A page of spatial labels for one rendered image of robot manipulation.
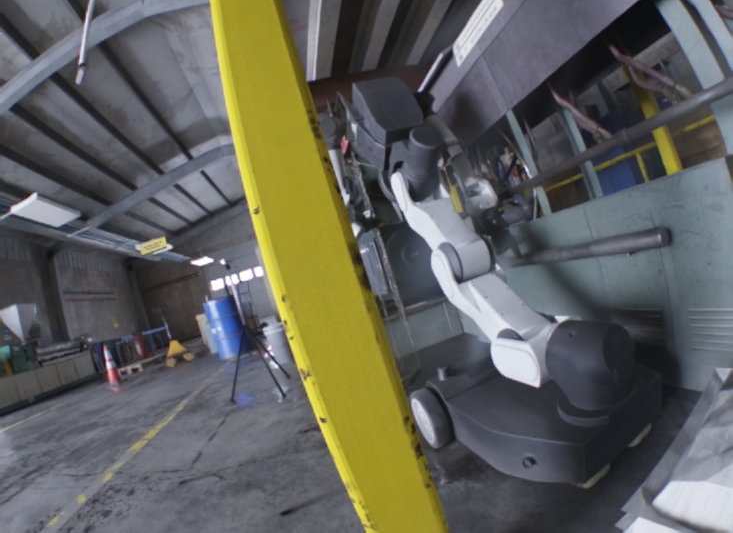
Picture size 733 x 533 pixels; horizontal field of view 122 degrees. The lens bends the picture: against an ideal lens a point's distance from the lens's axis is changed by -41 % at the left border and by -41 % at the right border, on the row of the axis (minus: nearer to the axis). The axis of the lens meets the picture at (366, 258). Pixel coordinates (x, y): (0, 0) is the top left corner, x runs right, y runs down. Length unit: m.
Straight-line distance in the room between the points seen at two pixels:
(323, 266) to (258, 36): 0.31
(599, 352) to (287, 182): 0.62
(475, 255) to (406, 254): 1.06
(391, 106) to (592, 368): 1.07
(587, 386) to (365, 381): 0.51
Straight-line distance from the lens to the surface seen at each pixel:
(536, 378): 0.83
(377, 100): 1.34
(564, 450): 0.75
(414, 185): 1.20
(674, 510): 0.56
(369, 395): 0.37
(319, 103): 2.22
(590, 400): 0.77
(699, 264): 0.98
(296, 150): 0.38
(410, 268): 2.08
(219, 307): 5.09
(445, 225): 1.12
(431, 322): 2.32
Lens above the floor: 0.61
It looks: 2 degrees up
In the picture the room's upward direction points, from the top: 18 degrees counter-clockwise
